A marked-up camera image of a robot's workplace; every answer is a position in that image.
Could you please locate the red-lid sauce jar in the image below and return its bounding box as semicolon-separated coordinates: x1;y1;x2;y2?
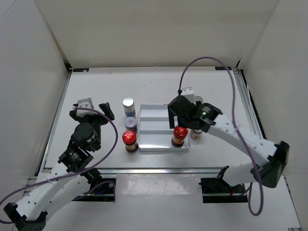
171;126;188;147
122;130;138;153

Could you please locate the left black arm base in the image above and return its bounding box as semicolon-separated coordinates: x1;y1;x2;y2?
72;168;116;202

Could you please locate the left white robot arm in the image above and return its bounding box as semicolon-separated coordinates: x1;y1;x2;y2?
3;100;116;231

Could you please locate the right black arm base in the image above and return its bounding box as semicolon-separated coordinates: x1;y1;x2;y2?
198;166;248;204

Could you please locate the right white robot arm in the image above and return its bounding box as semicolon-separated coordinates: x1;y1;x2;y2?
167;95;290;193

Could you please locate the right tall blue-label bottle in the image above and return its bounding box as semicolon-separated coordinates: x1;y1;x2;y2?
194;96;203;104

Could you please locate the tall blue-label bottle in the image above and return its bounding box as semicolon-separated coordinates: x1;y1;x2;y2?
194;96;203;104
122;97;136;118

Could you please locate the right small silver-lid jar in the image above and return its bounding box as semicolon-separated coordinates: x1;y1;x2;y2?
190;129;203;140

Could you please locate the small silver-lid jar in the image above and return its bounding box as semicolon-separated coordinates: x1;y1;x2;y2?
190;129;203;140
125;117;138;133

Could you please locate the left tall blue-label bottle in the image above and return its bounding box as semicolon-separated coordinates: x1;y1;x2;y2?
122;97;136;118

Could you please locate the white three-compartment tray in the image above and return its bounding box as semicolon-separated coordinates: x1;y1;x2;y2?
138;104;190;153

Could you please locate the left small silver-lid jar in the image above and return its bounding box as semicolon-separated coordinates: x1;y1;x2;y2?
125;117;138;133

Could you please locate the left blue corner label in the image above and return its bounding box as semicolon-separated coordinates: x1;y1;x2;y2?
72;68;89;72

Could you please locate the blue corner label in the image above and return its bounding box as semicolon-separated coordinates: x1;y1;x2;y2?
215;66;232;71
72;68;89;72

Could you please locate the right blue corner label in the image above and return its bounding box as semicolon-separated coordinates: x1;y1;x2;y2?
215;66;232;71

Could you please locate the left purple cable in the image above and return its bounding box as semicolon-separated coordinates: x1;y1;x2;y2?
0;107;119;223

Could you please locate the purple cable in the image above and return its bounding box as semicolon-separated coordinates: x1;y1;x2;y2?
177;56;263;216
0;107;119;223

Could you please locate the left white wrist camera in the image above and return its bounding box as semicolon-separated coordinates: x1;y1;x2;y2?
73;98;94;117

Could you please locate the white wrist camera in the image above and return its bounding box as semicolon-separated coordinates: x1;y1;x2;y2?
73;98;94;117
181;87;195;103

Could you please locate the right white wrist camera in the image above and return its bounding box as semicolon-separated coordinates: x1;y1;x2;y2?
181;87;195;103

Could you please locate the aluminium left rail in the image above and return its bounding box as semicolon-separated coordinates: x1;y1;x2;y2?
34;68;72;177

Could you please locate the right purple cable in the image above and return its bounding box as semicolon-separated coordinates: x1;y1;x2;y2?
177;56;263;216

